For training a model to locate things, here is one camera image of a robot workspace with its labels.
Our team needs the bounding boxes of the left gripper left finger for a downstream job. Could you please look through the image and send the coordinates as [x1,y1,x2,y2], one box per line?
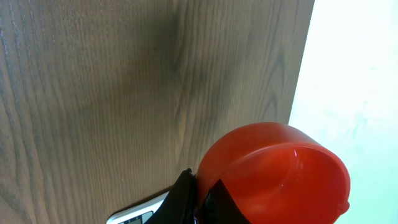
[146,169,197,224]

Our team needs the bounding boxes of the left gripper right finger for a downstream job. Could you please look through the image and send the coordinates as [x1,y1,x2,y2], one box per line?
[203,179,250,224]

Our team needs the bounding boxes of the red measuring scoop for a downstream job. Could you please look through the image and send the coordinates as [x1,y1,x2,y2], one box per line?
[197,122,350,223]

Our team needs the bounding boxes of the white digital kitchen scale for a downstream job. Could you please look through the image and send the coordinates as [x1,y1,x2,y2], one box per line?
[106,192,169,224]

